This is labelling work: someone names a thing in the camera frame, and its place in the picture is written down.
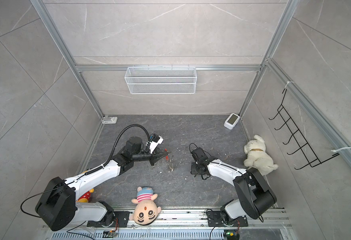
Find yellow red plush toy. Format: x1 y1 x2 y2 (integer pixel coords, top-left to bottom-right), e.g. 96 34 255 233
77 189 94 203

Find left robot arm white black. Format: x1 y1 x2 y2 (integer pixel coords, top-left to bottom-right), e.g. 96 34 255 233
35 134 168 231

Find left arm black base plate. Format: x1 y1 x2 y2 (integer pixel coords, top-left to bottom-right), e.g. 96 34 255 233
86 211 130 228

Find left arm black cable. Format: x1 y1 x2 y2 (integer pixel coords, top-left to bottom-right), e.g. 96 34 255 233
103 124 150 167

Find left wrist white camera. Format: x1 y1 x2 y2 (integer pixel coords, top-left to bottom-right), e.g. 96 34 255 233
149 134 163 154

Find white wall socket box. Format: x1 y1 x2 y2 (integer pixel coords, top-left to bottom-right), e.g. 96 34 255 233
101 117 118 125

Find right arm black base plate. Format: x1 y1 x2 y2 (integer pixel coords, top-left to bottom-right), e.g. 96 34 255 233
205 209 249 227

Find metal keyring holder red handle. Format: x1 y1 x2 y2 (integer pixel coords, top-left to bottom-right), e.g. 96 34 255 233
164 149 174 173

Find white digital clock device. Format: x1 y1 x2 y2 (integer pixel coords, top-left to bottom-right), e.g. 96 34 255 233
224 113 241 130

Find black wire hook rack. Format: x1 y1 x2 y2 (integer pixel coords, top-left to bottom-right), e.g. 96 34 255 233
268 89 340 170

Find white plush dog toy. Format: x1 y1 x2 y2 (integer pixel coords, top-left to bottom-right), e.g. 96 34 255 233
244 135 279 176

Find white wire mesh basket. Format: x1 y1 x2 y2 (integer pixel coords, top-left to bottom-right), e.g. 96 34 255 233
124 67 198 95

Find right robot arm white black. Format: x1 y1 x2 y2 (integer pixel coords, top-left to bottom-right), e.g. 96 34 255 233
190 147 277 225

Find plush doll striped hat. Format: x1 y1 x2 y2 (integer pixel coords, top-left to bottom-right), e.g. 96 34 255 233
129 187 161 226

